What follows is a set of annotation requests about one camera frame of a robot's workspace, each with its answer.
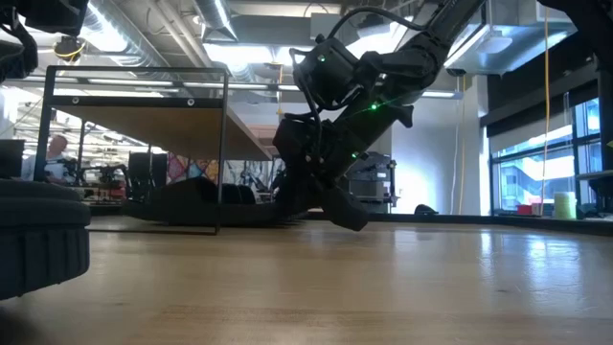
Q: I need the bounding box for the thin pale hanging cord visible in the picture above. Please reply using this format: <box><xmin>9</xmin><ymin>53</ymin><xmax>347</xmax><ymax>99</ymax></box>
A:
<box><xmin>458</xmin><ymin>76</ymin><xmax>466</xmax><ymax>216</ymax></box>

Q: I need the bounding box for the black monitor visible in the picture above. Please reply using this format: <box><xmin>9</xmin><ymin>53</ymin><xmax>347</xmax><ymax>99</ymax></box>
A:
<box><xmin>0</xmin><ymin>138</ymin><xmax>25</xmax><ymax>179</ymax></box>

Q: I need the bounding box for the black equipment cart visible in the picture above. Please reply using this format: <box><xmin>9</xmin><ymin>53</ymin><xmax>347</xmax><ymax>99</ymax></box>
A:
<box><xmin>345</xmin><ymin>151</ymin><xmax>399</xmax><ymax>215</ymax></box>

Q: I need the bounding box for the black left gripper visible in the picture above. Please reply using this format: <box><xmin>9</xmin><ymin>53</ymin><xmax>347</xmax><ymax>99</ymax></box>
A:
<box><xmin>13</xmin><ymin>0</ymin><xmax>91</xmax><ymax>45</ymax></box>

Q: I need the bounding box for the round black ceiling fixture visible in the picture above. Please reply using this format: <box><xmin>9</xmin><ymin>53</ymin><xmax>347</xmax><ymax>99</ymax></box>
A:
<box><xmin>53</xmin><ymin>35</ymin><xmax>86</xmax><ymax>62</ymax></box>

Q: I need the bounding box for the black foam slide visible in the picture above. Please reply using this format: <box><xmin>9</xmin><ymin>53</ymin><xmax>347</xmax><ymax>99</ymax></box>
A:
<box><xmin>222</xmin><ymin>183</ymin><xmax>259</xmax><ymax>206</ymax></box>
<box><xmin>122</xmin><ymin>175</ymin><xmax>307</xmax><ymax>227</ymax></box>
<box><xmin>0</xmin><ymin>177</ymin><xmax>92</xmax><ymax>302</ymax></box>

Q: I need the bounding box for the yellow hanging cable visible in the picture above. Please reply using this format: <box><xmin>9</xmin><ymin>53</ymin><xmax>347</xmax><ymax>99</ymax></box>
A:
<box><xmin>542</xmin><ymin>9</ymin><xmax>551</xmax><ymax>217</ymax></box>

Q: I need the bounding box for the long ceiling light strip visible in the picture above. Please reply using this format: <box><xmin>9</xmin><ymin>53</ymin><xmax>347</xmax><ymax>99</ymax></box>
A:
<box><xmin>23</xmin><ymin>75</ymin><xmax>464</xmax><ymax>101</ymax></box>

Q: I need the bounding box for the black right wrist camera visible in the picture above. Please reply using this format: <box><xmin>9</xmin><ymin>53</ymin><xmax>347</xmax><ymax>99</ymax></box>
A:
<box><xmin>272</xmin><ymin>118</ymin><xmax>321</xmax><ymax>167</ymax></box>

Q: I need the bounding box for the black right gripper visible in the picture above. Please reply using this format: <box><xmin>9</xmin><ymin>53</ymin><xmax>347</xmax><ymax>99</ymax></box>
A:
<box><xmin>275</xmin><ymin>119</ymin><xmax>370</xmax><ymax>232</ymax></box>

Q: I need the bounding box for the silver spiral ceiling duct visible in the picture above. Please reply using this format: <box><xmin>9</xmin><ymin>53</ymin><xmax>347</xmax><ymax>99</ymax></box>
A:
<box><xmin>79</xmin><ymin>0</ymin><xmax>169</xmax><ymax>68</ymax></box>
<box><xmin>193</xmin><ymin>0</ymin><xmax>240</xmax><ymax>43</ymax></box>

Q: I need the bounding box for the black aluminium table frame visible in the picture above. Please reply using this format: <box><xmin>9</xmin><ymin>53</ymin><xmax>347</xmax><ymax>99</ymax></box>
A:
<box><xmin>306</xmin><ymin>210</ymin><xmax>613</xmax><ymax>237</ymax></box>

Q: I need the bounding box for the person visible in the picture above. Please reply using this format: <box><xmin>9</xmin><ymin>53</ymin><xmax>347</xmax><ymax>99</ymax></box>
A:
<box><xmin>21</xmin><ymin>134</ymin><xmax>78</xmax><ymax>186</ymax></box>

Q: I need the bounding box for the colourful patchwork hanging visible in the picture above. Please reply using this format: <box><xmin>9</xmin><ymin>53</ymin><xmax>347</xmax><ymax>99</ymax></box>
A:
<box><xmin>166</xmin><ymin>151</ymin><xmax>220</xmax><ymax>183</ymax></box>

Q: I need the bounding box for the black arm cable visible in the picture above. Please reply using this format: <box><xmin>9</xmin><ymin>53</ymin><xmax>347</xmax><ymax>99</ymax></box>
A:
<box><xmin>327</xmin><ymin>5</ymin><xmax>430</xmax><ymax>40</ymax></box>

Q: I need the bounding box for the wooden shelf with black frame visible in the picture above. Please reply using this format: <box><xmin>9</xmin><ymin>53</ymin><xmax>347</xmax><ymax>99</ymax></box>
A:
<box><xmin>33</xmin><ymin>65</ymin><xmax>274</xmax><ymax>236</ymax></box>

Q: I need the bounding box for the silver rectangular ceiling duct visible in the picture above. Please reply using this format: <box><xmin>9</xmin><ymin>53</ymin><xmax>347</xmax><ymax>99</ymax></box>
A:
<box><xmin>444</xmin><ymin>21</ymin><xmax>579</xmax><ymax>77</ymax></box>

